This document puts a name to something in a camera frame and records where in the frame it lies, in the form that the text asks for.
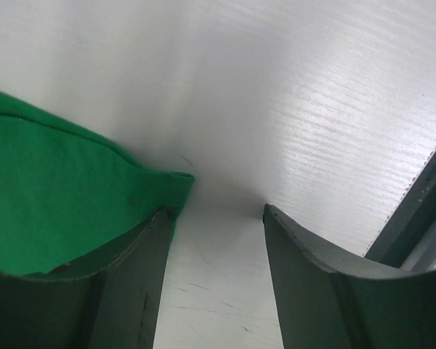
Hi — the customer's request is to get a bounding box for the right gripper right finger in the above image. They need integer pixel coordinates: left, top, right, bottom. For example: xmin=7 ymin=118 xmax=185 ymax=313
xmin=263 ymin=204 xmax=436 ymax=348

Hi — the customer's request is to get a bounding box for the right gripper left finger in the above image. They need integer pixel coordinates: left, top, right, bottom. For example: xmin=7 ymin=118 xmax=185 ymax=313
xmin=0 ymin=210 xmax=171 ymax=348

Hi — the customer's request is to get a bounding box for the green t-shirt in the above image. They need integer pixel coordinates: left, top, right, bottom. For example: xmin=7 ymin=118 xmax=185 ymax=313
xmin=0 ymin=92 xmax=195 ymax=276

